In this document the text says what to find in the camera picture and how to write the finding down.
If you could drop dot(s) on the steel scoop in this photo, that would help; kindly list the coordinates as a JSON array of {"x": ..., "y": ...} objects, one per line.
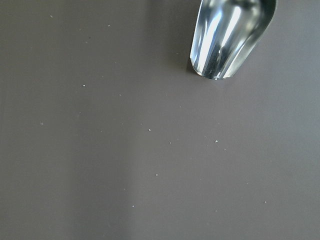
[{"x": 226, "y": 32}]

